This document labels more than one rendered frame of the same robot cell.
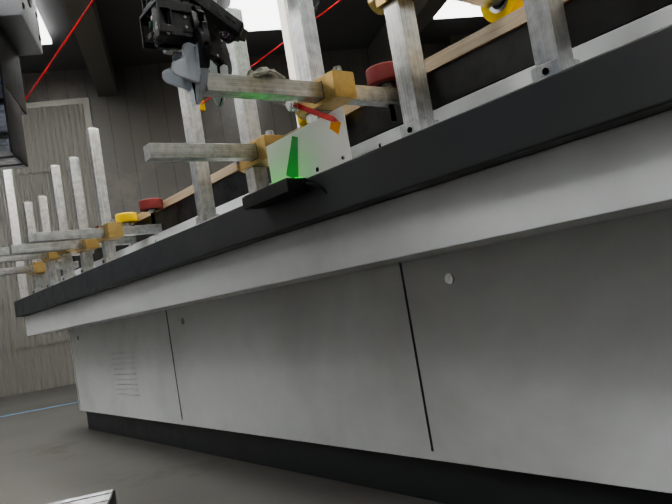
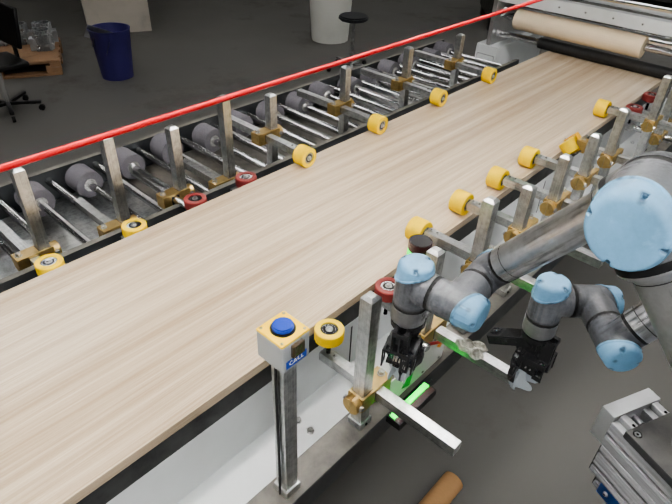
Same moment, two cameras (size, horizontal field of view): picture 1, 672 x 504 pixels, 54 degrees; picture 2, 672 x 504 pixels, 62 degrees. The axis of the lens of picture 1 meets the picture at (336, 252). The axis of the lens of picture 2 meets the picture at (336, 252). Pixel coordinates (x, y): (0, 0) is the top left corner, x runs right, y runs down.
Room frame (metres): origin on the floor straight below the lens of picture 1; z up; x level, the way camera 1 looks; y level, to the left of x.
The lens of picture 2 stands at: (1.68, 1.04, 1.94)
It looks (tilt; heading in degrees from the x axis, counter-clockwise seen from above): 36 degrees down; 259
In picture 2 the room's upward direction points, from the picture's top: 3 degrees clockwise
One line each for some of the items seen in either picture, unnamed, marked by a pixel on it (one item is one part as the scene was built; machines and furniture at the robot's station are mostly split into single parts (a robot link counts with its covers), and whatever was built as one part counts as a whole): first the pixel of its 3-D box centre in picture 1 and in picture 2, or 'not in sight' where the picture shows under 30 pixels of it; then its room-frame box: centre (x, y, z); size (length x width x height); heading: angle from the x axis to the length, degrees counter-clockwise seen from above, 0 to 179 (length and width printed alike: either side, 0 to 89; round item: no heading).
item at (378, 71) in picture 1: (389, 93); (387, 299); (1.29, -0.16, 0.85); 0.08 x 0.08 x 0.11
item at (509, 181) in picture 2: not in sight; (560, 200); (0.60, -0.49, 0.95); 0.50 x 0.04 x 0.04; 128
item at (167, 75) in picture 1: (180, 78); (520, 383); (1.03, 0.20, 0.86); 0.06 x 0.03 x 0.09; 128
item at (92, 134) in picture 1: (101, 196); not in sight; (2.21, 0.76, 0.93); 0.03 x 0.03 x 0.48; 38
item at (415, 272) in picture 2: not in sight; (414, 283); (1.35, 0.20, 1.22); 0.09 x 0.08 x 0.11; 132
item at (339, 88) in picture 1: (324, 96); (425, 329); (1.21, -0.03, 0.85); 0.13 x 0.06 x 0.05; 38
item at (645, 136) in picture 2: not in sight; (648, 127); (-0.16, -1.09, 0.93); 0.03 x 0.03 x 0.48; 38
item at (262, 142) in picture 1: (259, 154); (367, 391); (1.40, 0.13, 0.80); 0.13 x 0.06 x 0.05; 38
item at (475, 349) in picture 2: (265, 73); (472, 344); (1.11, 0.07, 0.87); 0.09 x 0.07 x 0.02; 128
